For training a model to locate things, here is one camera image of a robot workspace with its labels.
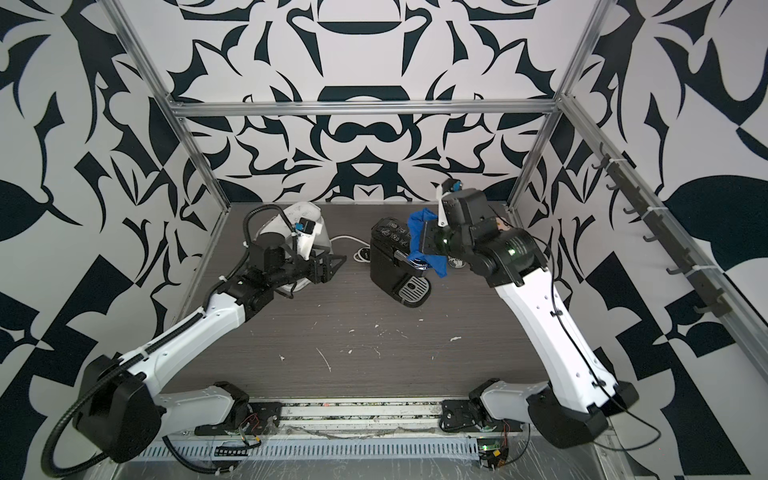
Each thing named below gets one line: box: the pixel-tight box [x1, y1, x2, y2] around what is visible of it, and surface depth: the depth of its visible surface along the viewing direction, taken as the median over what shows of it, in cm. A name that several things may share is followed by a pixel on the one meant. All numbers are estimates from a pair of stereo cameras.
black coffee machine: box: [370, 217, 432, 308], surface depth 86 cm
